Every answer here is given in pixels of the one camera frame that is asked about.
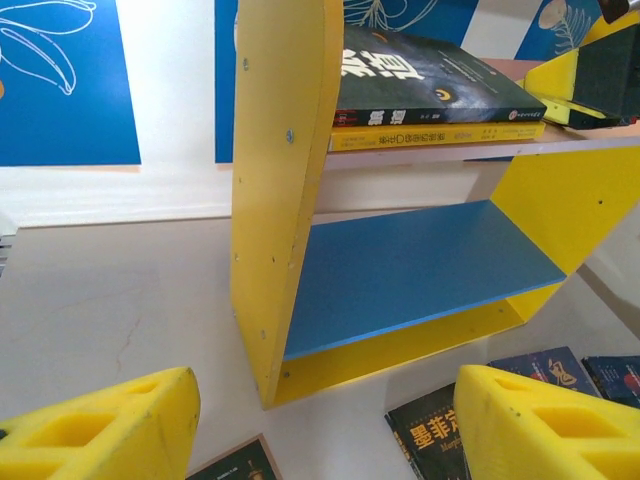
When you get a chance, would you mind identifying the aluminium side rail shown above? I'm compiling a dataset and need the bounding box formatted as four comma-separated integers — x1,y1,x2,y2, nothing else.
0,210,20,281

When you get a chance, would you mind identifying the brown scroll cover book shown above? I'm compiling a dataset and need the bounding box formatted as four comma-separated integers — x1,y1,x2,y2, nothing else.
184,433,284,480

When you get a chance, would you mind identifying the yellow book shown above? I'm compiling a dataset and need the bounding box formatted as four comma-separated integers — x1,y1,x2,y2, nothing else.
328,121,548,153

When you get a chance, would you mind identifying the yellow bookshelf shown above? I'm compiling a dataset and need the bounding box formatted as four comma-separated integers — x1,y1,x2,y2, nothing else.
229,0,640,411

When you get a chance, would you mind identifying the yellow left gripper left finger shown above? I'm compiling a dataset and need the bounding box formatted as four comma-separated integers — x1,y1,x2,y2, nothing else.
0,366,202,480

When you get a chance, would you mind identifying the dark blue portrait book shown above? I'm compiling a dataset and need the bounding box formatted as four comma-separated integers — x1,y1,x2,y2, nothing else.
487,345,605,401
581,354,640,410

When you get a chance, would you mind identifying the black wolf eye book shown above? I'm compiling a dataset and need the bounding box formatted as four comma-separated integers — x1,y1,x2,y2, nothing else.
332,24,549,129

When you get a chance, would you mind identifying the black book orange title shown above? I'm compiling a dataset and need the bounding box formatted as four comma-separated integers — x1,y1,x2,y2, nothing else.
383,382,474,480

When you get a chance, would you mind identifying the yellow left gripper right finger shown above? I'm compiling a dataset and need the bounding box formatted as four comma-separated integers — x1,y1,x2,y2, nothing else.
452,363,640,480

